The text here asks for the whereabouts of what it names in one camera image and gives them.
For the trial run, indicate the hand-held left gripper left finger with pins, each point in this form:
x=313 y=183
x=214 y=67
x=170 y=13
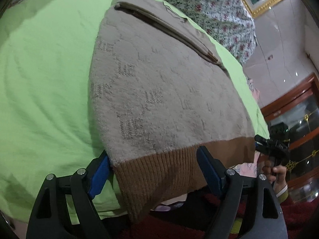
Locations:
x=99 y=179

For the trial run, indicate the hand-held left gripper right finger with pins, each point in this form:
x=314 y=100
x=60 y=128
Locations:
x=209 y=169

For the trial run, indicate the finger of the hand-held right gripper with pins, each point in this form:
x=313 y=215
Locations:
x=259 y=139

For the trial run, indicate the beige knitted sweater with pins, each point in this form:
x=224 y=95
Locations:
x=159 y=84

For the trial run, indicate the person's right hand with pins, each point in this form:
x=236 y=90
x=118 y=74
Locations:
x=274 y=173

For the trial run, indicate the wooden glass cabinet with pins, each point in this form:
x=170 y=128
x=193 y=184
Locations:
x=296 y=129

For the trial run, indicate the pink cloth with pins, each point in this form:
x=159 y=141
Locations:
x=253 y=86

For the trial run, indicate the dark red carpet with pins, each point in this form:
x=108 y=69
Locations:
x=294 y=219

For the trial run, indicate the green bed sheet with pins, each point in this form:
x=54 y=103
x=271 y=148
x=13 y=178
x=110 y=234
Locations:
x=47 y=84

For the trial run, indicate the floral patterned blanket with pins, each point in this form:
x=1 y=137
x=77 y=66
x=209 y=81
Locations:
x=211 y=10

